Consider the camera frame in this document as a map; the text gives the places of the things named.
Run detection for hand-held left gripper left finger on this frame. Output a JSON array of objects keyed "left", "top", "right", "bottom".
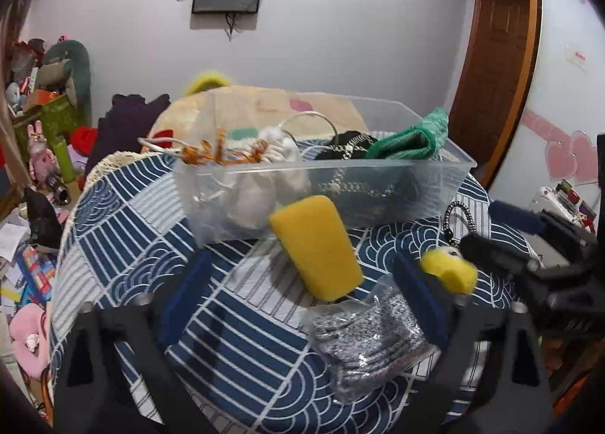
[{"left": 53, "top": 249, "right": 223, "bottom": 434}]

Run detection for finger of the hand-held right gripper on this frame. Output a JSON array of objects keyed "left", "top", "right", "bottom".
[
  {"left": 488, "top": 200, "right": 599, "bottom": 248},
  {"left": 459, "top": 233, "right": 551, "bottom": 288}
]

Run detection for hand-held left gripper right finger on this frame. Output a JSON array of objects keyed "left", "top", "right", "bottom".
[{"left": 392, "top": 252, "right": 555, "bottom": 434}]

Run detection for yellow plush keychain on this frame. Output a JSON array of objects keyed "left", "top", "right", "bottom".
[{"left": 420, "top": 201, "right": 478, "bottom": 295}]

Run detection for grey speckled gloves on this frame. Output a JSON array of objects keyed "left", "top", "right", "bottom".
[{"left": 302, "top": 273, "right": 442, "bottom": 404}]

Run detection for clear plastic storage box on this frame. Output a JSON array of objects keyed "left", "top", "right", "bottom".
[{"left": 172, "top": 91, "right": 477, "bottom": 248}]

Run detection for yellow sponge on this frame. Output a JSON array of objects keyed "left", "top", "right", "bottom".
[{"left": 269, "top": 194, "right": 365, "bottom": 302}]

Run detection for white appliance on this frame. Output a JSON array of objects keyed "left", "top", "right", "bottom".
[{"left": 532, "top": 185, "right": 596, "bottom": 269}]

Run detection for pink heart stickers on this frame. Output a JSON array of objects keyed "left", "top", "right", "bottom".
[{"left": 543, "top": 130, "right": 601, "bottom": 184}]

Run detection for blue patterned tablecloth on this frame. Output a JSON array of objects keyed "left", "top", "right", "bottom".
[{"left": 50, "top": 138, "right": 537, "bottom": 434}]

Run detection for white plush toy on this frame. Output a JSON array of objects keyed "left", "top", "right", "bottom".
[{"left": 227, "top": 124, "right": 313, "bottom": 229}]

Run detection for green knitted cloth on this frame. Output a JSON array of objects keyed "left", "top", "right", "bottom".
[{"left": 366, "top": 107, "right": 450, "bottom": 161}]

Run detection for orange ribbon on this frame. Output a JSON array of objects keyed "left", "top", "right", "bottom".
[{"left": 180, "top": 128, "right": 270, "bottom": 168}]

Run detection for colourful book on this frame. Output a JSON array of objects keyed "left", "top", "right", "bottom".
[{"left": 14, "top": 245, "right": 57, "bottom": 307}]

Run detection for black pointed hat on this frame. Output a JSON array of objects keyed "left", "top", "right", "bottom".
[{"left": 23, "top": 185, "right": 64, "bottom": 252}]

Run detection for wooden door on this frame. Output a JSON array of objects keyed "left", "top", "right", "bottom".
[{"left": 425, "top": 0, "right": 544, "bottom": 189}]

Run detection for pink plush cushion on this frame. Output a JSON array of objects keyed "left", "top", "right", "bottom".
[{"left": 9, "top": 304, "right": 53, "bottom": 380}]

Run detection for cream printed cushion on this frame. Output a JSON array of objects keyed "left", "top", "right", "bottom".
[{"left": 151, "top": 84, "right": 374, "bottom": 156}]

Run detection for dark purple garment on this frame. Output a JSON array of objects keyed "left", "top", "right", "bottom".
[{"left": 87, "top": 93, "right": 172, "bottom": 174}]

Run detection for green bottle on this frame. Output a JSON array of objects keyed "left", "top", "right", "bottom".
[{"left": 53, "top": 140, "right": 77, "bottom": 183}]

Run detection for red cloth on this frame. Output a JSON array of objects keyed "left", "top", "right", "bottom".
[{"left": 71, "top": 126, "right": 99, "bottom": 156}]

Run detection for pink rabbit plush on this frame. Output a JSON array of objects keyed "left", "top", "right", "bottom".
[{"left": 26, "top": 122, "right": 57, "bottom": 184}]

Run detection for white sliding door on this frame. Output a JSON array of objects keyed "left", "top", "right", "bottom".
[{"left": 487, "top": 0, "right": 605, "bottom": 208}]

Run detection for yellow fuzzy toy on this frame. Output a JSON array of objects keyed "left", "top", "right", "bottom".
[{"left": 184, "top": 71, "right": 234, "bottom": 96}]

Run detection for green cardboard box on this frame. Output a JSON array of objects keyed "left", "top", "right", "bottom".
[{"left": 13, "top": 93, "right": 81, "bottom": 151}]

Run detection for green dinosaur plush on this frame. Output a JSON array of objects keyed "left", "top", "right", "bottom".
[{"left": 40, "top": 39, "right": 93, "bottom": 113}]

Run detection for brown curtain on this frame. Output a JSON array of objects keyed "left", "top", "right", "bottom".
[{"left": 0, "top": 0, "right": 62, "bottom": 179}]

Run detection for white cord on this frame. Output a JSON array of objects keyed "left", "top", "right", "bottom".
[{"left": 138, "top": 136, "right": 190, "bottom": 161}]

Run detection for small silver camera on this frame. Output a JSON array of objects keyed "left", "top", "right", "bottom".
[{"left": 45, "top": 174, "right": 71, "bottom": 206}]

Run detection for black bag with chain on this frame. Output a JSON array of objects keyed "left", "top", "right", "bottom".
[{"left": 312, "top": 130, "right": 421, "bottom": 222}]

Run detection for grey wire loop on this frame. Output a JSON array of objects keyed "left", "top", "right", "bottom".
[{"left": 279, "top": 111, "right": 337, "bottom": 144}]

